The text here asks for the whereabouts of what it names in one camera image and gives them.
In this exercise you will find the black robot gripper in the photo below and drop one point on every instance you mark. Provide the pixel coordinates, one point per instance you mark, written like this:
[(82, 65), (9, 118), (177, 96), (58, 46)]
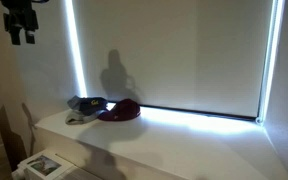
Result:
[(20, 15)]

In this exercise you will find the maroon baseball cap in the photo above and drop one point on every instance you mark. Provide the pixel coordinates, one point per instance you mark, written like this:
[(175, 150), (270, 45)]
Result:
[(124, 110)]

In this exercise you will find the blue-grey cap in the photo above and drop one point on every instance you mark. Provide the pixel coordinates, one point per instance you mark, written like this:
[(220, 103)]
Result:
[(73, 101)]

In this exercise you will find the navy cap with yellow logo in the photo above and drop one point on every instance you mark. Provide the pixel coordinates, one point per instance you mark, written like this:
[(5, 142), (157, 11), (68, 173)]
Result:
[(91, 104)]

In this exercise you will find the light grey cap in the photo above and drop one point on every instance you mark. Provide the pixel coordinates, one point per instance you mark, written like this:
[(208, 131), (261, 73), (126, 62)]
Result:
[(79, 118)]

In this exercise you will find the white roller window blind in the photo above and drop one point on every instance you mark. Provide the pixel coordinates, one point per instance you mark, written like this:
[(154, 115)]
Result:
[(184, 50)]

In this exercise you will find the white window sill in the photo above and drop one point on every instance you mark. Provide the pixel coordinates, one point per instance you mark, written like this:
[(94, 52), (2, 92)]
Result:
[(170, 146)]

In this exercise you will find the white box with print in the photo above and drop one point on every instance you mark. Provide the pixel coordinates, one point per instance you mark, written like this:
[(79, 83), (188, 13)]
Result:
[(44, 165)]

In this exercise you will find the black blind bottom rail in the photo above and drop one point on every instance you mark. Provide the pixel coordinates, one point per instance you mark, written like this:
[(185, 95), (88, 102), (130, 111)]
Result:
[(200, 112)]

